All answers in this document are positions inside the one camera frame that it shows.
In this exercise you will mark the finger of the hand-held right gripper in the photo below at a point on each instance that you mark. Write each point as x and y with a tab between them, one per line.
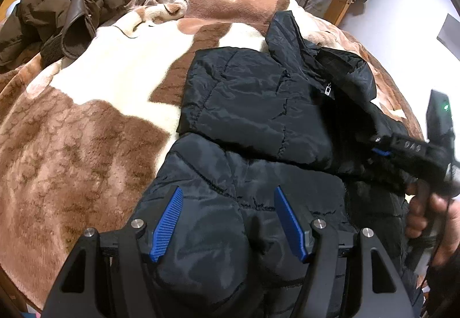
381	152

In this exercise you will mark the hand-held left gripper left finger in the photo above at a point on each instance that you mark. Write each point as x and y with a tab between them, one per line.
169	217

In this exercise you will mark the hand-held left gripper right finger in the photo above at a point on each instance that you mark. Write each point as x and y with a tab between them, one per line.
287	217

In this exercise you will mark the black puffer jacket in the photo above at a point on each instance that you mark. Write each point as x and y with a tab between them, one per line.
258	145

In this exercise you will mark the person's right hand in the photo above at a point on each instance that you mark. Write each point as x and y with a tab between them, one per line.
417	217

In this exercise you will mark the brown and cream printed blanket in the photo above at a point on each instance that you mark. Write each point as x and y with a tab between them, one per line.
107	95

